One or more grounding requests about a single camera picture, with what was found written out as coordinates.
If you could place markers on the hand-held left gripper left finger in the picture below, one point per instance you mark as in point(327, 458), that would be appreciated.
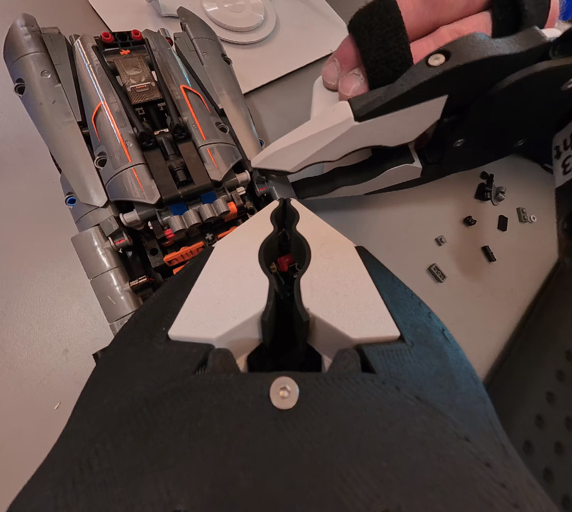
point(219, 297)

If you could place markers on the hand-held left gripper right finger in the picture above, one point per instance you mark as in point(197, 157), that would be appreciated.
point(348, 297)

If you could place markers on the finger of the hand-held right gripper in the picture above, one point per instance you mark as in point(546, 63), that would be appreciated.
point(393, 170)
point(335, 137)

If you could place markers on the grey lego car model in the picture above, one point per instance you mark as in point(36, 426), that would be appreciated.
point(111, 119)

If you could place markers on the scattered small lego pieces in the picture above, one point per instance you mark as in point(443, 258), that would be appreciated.
point(438, 272)

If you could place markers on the white metal desk stand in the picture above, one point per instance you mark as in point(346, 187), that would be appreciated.
point(290, 29)

